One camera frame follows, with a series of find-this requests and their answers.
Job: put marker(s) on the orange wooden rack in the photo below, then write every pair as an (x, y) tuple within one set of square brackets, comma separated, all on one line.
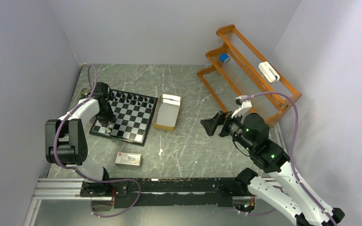
[(244, 77)]

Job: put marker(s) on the silver metal tin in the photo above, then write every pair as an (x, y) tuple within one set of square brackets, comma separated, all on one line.
[(83, 94)]

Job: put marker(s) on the small printed card box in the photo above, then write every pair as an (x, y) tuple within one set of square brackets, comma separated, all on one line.
[(128, 159)]

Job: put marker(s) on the black white chess board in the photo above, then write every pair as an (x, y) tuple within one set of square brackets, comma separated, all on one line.
[(134, 114)]

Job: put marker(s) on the white plastic device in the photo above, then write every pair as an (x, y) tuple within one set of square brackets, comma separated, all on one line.
[(268, 72)]

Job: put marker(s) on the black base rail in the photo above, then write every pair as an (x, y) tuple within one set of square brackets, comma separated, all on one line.
[(222, 192)]

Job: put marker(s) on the blue small block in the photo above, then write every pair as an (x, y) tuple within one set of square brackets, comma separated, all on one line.
[(224, 58)]

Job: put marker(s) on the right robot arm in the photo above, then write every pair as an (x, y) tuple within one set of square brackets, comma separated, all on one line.
[(296, 200)]

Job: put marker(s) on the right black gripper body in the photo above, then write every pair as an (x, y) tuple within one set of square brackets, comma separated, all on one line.
[(232, 126)]

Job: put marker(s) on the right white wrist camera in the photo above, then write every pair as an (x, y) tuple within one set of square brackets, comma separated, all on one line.
[(244, 105)]

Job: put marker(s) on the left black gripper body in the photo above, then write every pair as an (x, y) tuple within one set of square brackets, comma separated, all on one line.
[(106, 114)]

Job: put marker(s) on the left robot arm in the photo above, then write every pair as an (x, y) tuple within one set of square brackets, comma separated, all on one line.
[(65, 140)]

